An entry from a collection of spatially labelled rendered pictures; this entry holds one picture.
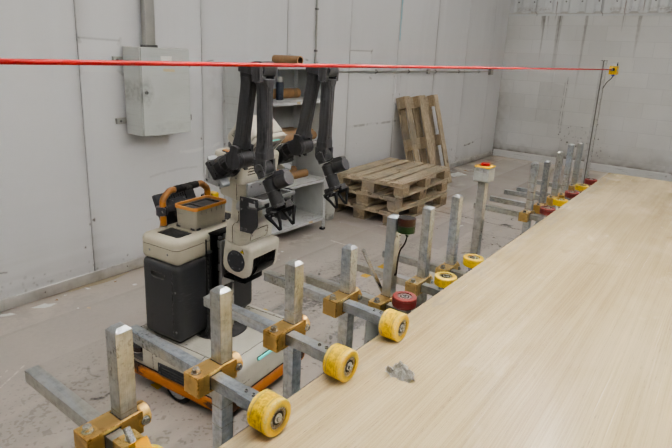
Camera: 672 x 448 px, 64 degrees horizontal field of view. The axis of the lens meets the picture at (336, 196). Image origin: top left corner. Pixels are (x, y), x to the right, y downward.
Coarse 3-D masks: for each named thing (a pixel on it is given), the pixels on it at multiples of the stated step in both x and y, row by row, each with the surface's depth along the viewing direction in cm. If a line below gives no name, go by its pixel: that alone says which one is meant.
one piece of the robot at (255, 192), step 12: (252, 192) 237; (264, 192) 245; (288, 192) 247; (240, 204) 236; (252, 204) 232; (264, 204) 248; (240, 216) 237; (252, 216) 233; (276, 216) 260; (240, 228) 239; (252, 228) 235
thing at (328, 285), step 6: (306, 276) 201; (312, 276) 200; (318, 276) 201; (306, 282) 201; (312, 282) 199; (318, 282) 198; (324, 282) 196; (330, 282) 196; (324, 288) 196; (330, 288) 194; (336, 288) 193; (366, 294) 187; (360, 300) 187; (366, 300) 185; (390, 306) 180; (402, 312) 177; (408, 312) 177
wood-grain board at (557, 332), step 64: (640, 192) 340; (512, 256) 219; (576, 256) 222; (640, 256) 225; (448, 320) 163; (512, 320) 165; (576, 320) 167; (640, 320) 169; (320, 384) 129; (384, 384) 130; (448, 384) 131; (512, 384) 132; (576, 384) 133; (640, 384) 135
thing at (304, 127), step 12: (312, 72) 239; (336, 72) 239; (312, 84) 242; (312, 96) 243; (312, 108) 246; (300, 120) 249; (312, 120) 250; (300, 132) 250; (300, 144) 249; (312, 144) 256
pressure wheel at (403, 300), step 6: (396, 294) 178; (402, 294) 179; (408, 294) 179; (414, 294) 178; (396, 300) 175; (402, 300) 174; (408, 300) 174; (414, 300) 175; (396, 306) 175; (402, 306) 174; (408, 306) 174; (414, 306) 175
